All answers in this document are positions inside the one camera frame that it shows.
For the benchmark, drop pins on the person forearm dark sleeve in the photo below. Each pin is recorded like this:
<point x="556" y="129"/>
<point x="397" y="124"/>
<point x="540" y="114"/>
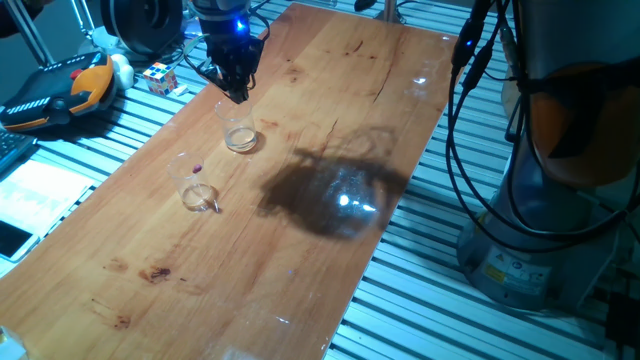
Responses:
<point x="10" y="20"/>

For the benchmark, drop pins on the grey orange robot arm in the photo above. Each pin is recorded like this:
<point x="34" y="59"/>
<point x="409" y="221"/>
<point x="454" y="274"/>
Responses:
<point x="550" y="40"/>

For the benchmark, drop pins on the white and gold packet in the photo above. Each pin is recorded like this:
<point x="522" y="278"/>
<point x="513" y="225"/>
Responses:
<point x="10" y="345"/>

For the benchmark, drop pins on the grey metal stand bar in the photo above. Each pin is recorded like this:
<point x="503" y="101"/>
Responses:
<point x="82" y="15"/>
<point x="31" y="32"/>

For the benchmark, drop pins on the clear glass beaker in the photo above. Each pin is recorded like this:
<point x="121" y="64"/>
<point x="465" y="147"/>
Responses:
<point x="192" y="192"/>
<point x="247" y="140"/>

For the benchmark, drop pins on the Rubik's cube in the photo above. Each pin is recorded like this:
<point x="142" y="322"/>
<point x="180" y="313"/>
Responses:
<point x="160" y="79"/>

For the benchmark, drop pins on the glass dropper red bulb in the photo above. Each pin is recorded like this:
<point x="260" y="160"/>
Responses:
<point x="197" y="168"/>

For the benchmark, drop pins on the white rounded toy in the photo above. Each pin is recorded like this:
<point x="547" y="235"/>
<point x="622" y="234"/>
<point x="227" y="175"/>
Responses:
<point x="123" y="72"/>

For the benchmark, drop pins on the black filament spool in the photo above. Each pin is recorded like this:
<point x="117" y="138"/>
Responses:
<point x="135" y="25"/>

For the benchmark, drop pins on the wooden board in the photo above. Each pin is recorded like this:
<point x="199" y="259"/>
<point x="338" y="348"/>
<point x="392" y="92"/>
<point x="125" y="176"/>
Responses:
<point x="200" y="300"/>

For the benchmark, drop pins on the small white block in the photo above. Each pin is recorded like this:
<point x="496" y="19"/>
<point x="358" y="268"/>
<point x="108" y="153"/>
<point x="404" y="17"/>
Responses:
<point x="180" y="90"/>

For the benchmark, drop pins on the white smartphone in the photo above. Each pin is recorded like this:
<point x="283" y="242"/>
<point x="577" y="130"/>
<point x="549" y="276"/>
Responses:
<point x="12" y="240"/>

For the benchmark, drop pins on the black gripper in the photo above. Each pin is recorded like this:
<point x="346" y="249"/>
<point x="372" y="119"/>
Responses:
<point x="232" y="47"/>

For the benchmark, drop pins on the orange black teach pendant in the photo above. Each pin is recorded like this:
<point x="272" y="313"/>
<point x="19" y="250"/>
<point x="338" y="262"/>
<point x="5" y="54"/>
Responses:
<point x="55" y="95"/>

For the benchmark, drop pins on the white paper sheet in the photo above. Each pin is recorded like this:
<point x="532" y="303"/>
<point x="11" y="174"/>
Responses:
<point x="40" y="195"/>

